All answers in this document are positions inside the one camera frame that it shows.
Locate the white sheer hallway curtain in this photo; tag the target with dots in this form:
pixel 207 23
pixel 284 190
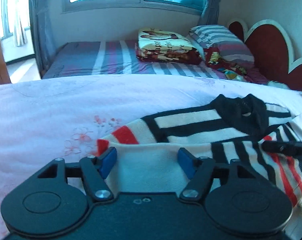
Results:
pixel 20 38

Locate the light blue folded quilt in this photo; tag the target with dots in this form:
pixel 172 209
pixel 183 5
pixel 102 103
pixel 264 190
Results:
pixel 195 4

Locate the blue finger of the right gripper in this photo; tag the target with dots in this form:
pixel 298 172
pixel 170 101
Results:
pixel 289 149

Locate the grey curtain right of window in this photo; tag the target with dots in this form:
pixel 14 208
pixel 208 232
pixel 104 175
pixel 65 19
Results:
pixel 210 12

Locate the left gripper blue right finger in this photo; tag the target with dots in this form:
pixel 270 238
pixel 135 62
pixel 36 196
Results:
pixel 199 171

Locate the pink floral bed sheet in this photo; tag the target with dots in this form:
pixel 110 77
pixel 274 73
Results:
pixel 64 117

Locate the striped grey pink pillow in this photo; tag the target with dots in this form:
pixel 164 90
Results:
pixel 230 47

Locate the grey curtain left of window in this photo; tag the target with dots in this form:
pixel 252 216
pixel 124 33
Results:
pixel 41 33

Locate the folded cartoon print blanket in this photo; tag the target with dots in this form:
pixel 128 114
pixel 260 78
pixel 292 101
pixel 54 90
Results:
pixel 155 45

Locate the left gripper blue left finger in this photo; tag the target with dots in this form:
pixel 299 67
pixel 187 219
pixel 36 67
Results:
pixel 95 171

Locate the colourful red patterned cloth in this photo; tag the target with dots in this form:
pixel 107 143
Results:
pixel 232 71

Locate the striped purple grey bed sheet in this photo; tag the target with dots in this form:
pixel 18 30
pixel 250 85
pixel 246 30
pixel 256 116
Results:
pixel 117 57

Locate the grey curtain of window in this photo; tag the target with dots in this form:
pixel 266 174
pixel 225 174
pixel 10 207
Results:
pixel 41 33
pixel 210 12

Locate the red white scalloped headboard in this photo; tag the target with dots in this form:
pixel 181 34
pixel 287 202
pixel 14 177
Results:
pixel 272 49

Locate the striped black white red sweater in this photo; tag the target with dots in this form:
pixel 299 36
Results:
pixel 224 129

